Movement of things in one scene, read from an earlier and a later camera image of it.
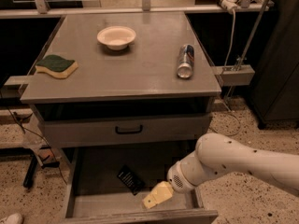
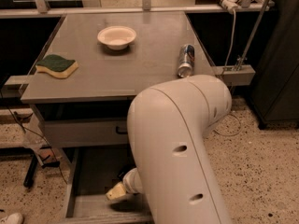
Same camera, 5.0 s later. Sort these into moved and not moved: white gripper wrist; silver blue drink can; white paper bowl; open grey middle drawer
Moved: white gripper wrist
Not moved: silver blue drink can; open grey middle drawer; white paper bowl
